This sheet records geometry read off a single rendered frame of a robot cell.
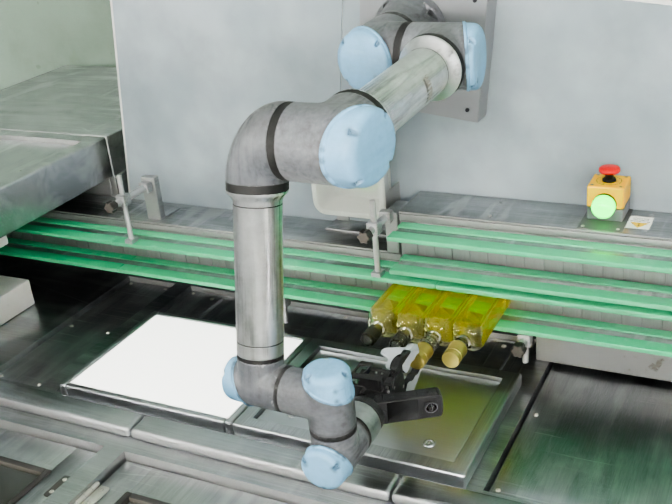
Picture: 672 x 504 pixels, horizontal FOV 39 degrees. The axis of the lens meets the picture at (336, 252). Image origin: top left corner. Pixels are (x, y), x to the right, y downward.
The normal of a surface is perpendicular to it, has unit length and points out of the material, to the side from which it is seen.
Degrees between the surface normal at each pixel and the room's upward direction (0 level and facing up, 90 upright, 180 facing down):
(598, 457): 91
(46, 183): 90
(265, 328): 45
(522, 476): 90
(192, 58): 0
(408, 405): 32
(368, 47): 10
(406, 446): 90
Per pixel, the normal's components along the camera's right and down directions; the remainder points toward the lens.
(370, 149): 0.81, 0.18
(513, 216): -0.09, -0.90
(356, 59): -0.58, 0.43
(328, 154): -0.44, 0.26
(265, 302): 0.29, 0.25
